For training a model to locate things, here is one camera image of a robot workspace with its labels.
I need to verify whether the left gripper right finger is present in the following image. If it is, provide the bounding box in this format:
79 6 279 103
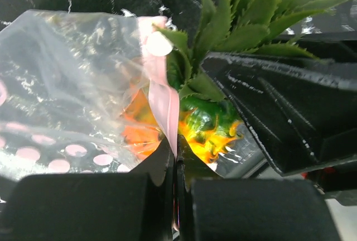
175 136 340 240

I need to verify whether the orange toy pineapple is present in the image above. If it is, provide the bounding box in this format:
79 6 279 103
119 0 355 166

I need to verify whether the clear pink-dotted zip bag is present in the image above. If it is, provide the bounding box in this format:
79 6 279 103
1 10 248 183

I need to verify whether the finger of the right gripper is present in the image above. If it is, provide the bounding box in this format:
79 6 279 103
201 52 356 176

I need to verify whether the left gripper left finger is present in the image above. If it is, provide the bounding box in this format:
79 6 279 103
1 139 175 240

